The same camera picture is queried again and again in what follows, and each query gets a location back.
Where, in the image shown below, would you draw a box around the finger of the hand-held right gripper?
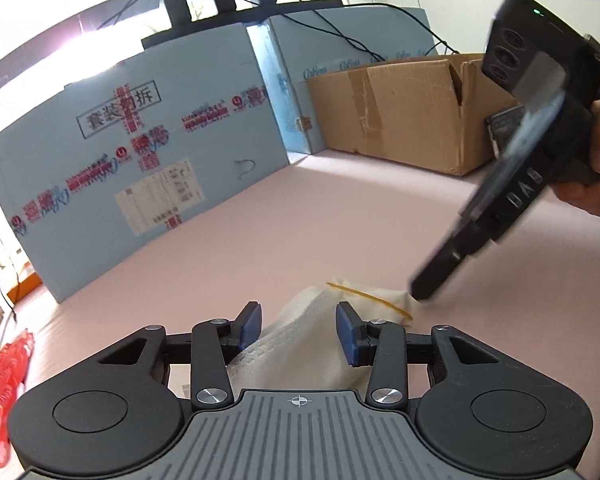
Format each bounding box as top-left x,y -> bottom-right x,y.
410,236 -> 482,304

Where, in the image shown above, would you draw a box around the black cable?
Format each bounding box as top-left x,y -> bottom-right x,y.
279,10 -> 461,63

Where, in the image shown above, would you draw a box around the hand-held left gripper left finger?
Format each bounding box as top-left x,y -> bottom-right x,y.
97,301 -> 263,407

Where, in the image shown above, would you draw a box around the light blue box with label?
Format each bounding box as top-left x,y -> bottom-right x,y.
0,22 -> 291,303

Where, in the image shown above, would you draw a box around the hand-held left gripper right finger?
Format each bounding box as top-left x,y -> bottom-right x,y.
336,302 -> 503,407

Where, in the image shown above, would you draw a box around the black camera bar with chargers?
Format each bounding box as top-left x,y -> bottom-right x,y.
141,0 -> 343,51

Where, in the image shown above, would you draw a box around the open brown cardboard box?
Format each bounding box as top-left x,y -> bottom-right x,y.
306,52 -> 523,177

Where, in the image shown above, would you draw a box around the yellow rubber band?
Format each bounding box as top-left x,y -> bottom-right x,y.
327,281 -> 414,321

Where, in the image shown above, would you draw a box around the dark printed book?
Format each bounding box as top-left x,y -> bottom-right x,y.
485,105 -> 527,161

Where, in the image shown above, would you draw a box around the orange object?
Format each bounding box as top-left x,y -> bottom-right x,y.
7,270 -> 46,307

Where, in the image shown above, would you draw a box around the red paper-cut decoration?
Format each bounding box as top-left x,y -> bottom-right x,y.
0,330 -> 36,473

